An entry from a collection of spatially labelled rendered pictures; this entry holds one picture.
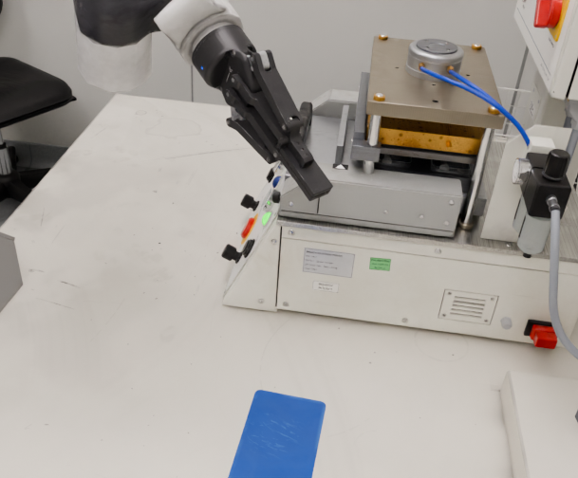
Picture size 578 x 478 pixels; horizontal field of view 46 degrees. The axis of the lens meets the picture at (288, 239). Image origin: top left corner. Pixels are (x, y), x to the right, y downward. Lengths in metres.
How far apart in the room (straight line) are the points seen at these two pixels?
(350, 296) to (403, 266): 0.10
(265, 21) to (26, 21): 0.91
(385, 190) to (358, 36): 1.63
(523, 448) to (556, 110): 0.46
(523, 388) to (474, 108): 0.38
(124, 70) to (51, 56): 1.93
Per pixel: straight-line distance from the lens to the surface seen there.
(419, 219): 0.98
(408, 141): 0.98
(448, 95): 0.98
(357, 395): 0.99
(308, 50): 2.58
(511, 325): 1.08
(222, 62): 0.85
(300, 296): 1.06
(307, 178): 0.79
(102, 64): 0.93
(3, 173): 2.77
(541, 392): 1.00
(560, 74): 0.90
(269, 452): 0.91
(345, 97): 1.21
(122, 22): 0.88
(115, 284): 1.16
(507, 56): 2.61
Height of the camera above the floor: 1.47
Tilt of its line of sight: 35 degrees down
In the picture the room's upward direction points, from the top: 4 degrees clockwise
